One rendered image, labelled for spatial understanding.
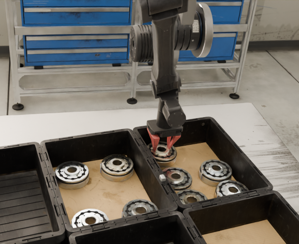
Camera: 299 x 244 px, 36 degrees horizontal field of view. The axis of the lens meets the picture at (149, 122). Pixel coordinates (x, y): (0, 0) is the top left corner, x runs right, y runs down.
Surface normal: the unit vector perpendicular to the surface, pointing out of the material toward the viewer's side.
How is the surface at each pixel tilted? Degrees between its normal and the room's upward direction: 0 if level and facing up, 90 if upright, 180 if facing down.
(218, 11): 90
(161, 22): 119
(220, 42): 90
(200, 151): 0
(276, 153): 0
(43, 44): 90
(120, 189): 0
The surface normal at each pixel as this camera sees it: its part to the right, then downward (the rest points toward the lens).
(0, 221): 0.07, -0.84
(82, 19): 0.22, 0.54
